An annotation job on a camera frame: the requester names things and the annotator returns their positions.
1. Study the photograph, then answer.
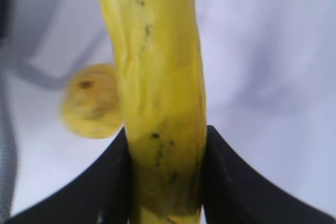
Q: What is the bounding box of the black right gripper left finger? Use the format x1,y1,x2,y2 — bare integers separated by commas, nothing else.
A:
6,129,132,224

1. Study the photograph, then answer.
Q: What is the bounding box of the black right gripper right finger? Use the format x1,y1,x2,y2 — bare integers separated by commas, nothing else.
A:
201,125,335,224

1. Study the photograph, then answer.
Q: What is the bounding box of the yellow pear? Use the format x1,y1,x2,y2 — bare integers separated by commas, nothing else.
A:
61,63,123,139

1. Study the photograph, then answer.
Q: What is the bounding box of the yellow banana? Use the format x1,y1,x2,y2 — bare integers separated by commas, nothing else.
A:
99,0,206,223

